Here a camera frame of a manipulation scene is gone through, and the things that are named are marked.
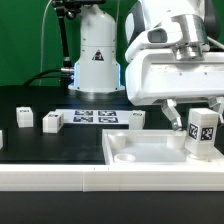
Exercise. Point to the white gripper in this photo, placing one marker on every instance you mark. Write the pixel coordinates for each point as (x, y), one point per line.
(155, 75)

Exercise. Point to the white square table top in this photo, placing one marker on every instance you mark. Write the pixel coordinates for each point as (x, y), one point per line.
(151, 147)

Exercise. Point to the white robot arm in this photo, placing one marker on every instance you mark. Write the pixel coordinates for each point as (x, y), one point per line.
(186, 27)

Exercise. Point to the white U-shaped fence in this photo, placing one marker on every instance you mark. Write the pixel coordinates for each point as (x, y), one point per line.
(194, 177)

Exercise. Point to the white sheet with markers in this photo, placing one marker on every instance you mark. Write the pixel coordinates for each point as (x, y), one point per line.
(78, 116)

